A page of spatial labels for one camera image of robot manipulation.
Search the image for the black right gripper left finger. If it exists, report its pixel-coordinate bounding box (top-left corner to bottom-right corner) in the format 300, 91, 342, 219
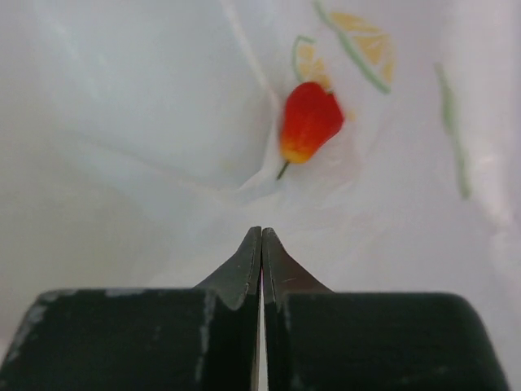
1, 227, 261, 390

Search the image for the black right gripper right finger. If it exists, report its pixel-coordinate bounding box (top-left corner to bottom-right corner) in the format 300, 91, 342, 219
262, 228, 509, 390

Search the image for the white plastic bag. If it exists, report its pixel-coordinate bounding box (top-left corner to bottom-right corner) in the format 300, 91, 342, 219
0, 0, 521, 339

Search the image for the red fake strawberry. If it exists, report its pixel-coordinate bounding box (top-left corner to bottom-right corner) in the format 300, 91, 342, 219
277, 81, 345, 179

